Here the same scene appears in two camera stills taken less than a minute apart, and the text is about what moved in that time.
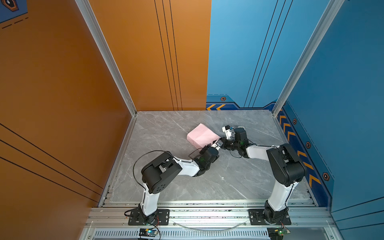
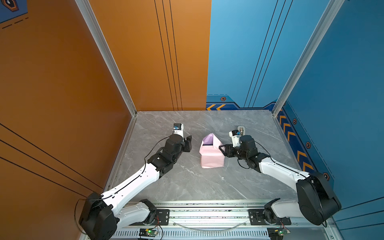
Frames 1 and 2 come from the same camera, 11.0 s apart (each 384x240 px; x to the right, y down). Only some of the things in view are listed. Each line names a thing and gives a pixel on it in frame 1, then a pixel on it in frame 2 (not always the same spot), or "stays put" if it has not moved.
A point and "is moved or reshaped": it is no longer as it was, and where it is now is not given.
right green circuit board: x=276 y=233 stays put
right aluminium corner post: x=333 y=7 stays put
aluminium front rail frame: x=207 y=219 stays put
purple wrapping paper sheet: x=201 y=136 is moved or reshaped
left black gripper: x=205 y=150 → x=188 y=144
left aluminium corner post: x=96 y=28 stays put
